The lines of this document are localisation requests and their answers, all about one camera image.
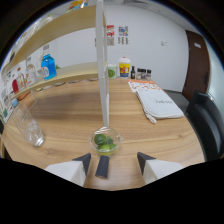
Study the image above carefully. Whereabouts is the blue and yellow wall poster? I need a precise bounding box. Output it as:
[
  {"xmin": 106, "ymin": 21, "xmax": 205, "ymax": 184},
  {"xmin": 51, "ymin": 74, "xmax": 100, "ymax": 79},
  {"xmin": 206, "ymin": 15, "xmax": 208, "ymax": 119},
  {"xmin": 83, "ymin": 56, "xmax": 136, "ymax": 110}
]
[{"xmin": 118, "ymin": 25, "xmax": 129, "ymax": 45}]

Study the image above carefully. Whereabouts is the orange storage box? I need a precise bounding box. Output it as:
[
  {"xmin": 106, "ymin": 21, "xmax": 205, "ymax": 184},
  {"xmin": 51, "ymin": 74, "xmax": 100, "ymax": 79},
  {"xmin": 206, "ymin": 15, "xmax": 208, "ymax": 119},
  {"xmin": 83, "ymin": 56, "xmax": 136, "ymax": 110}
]
[{"xmin": 13, "ymin": 89, "xmax": 33, "ymax": 101}]

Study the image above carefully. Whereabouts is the blue liquid bottle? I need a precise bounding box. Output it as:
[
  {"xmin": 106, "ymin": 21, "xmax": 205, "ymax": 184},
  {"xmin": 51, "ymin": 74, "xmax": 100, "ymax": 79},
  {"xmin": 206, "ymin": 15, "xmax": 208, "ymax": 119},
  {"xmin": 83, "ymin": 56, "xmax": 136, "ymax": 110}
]
[{"xmin": 40, "ymin": 53, "xmax": 58, "ymax": 81}]

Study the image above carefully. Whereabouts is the green and white mug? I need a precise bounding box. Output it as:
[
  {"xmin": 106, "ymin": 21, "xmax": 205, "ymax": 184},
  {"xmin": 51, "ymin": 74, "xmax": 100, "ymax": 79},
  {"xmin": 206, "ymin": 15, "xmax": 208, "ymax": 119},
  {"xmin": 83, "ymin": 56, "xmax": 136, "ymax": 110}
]
[{"xmin": 107, "ymin": 63, "xmax": 119, "ymax": 80}]

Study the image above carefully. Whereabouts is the clear glass with ice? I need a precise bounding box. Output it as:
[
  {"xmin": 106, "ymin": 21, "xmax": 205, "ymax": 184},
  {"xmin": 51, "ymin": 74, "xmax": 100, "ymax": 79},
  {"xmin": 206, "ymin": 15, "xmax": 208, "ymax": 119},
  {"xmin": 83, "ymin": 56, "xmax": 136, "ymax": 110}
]
[{"xmin": 10, "ymin": 101, "xmax": 45, "ymax": 148}]

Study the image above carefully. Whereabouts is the dark grey flat tool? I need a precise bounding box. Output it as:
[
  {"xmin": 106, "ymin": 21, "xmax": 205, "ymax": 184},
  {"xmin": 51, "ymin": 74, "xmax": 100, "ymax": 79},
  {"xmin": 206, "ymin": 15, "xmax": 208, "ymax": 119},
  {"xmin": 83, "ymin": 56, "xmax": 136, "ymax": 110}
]
[{"xmin": 95, "ymin": 155, "xmax": 110, "ymax": 179}]

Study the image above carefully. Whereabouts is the white wooden two-tier shelf rack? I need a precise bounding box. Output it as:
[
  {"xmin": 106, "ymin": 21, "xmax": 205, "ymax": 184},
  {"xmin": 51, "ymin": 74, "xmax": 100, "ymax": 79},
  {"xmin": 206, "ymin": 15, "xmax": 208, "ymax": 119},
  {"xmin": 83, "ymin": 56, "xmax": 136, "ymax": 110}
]
[{"xmin": 0, "ymin": 0, "xmax": 111, "ymax": 129}]

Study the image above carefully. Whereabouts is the dark sauce bottle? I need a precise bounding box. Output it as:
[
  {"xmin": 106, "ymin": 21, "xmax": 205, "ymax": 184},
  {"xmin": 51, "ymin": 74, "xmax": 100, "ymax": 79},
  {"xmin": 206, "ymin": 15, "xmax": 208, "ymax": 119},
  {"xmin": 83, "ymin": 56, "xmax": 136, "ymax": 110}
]
[{"xmin": 130, "ymin": 65, "xmax": 137, "ymax": 80}]

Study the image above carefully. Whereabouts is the dark brown door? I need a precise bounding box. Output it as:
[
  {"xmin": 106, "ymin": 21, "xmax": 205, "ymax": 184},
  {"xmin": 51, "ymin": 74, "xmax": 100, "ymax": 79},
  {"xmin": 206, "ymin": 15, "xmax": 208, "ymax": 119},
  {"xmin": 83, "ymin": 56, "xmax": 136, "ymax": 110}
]
[{"xmin": 181, "ymin": 29, "xmax": 212, "ymax": 102}]

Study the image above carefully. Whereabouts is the red and white wall poster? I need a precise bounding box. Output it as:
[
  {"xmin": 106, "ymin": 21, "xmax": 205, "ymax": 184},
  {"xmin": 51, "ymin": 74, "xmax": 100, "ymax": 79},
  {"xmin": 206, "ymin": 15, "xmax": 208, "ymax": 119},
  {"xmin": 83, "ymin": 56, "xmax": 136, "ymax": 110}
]
[{"xmin": 106, "ymin": 24, "xmax": 115, "ymax": 47}]

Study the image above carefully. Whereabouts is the black office chair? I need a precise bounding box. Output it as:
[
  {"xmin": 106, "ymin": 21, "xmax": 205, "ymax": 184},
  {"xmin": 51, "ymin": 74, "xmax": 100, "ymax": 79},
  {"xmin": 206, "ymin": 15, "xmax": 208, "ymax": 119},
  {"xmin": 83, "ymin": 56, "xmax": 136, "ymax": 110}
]
[{"xmin": 185, "ymin": 90, "xmax": 224, "ymax": 162}]

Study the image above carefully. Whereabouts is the yellow cartoon print can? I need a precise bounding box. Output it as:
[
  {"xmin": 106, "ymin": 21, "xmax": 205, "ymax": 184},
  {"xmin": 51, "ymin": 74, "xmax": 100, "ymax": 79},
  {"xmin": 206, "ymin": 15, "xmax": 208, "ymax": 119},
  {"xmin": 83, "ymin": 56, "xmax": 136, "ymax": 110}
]
[{"xmin": 66, "ymin": 0, "xmax": 89, "ymax": 11}]

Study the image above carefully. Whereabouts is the orange and white paper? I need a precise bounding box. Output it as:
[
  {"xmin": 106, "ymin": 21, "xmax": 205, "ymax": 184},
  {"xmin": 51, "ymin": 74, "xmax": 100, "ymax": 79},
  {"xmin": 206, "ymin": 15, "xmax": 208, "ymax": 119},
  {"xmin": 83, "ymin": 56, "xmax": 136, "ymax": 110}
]
[{"xmin": 127, "ymin": 79, "xmax": 161, "ymax": 93}]

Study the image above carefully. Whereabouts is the glass jar of limes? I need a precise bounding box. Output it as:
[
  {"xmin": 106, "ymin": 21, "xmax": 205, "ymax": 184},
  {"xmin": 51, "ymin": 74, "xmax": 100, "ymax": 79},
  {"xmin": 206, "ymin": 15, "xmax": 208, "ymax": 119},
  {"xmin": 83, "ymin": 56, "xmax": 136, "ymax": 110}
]
[{"xmin": 89, "ymin": 126, "xmax": 124, "ymax": 158}]

